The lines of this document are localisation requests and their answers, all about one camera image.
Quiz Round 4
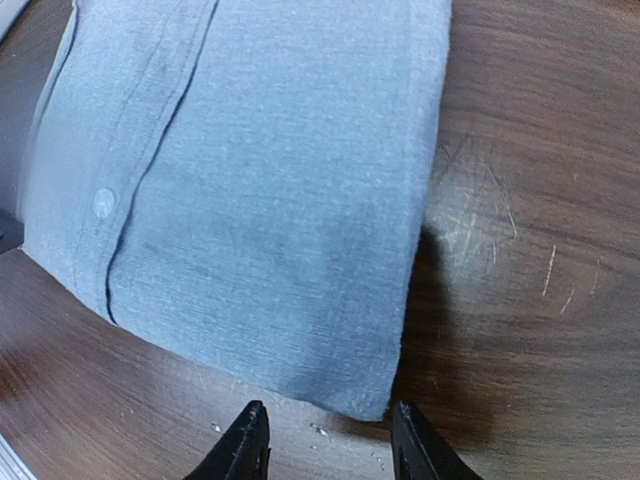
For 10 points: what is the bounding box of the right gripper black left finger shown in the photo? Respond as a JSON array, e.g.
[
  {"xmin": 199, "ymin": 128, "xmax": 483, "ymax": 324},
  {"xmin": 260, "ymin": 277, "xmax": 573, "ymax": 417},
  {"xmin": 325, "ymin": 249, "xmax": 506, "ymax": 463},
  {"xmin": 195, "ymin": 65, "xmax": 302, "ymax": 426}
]
[{"xmin": 184, "ymin": 400, "xmax": 271, "ymax": 480}]

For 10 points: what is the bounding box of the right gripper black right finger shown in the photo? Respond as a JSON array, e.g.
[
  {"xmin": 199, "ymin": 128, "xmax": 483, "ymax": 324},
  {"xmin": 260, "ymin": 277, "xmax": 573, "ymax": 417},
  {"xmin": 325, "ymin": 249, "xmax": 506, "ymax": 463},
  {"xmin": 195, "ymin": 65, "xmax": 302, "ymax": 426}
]
[{"xmin": 391, "ymin": 401, "xmax": 482, "ymax": 480}]

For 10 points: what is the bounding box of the grey long sleeve shirt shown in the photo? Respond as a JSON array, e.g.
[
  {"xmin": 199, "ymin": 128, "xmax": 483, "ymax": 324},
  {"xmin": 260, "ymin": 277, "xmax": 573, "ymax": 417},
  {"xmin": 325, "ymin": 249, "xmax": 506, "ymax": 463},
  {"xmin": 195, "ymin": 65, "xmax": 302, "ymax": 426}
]
[{"xmin": 20, "ymin": 1, "xmax": 452, "ymax": 421}]

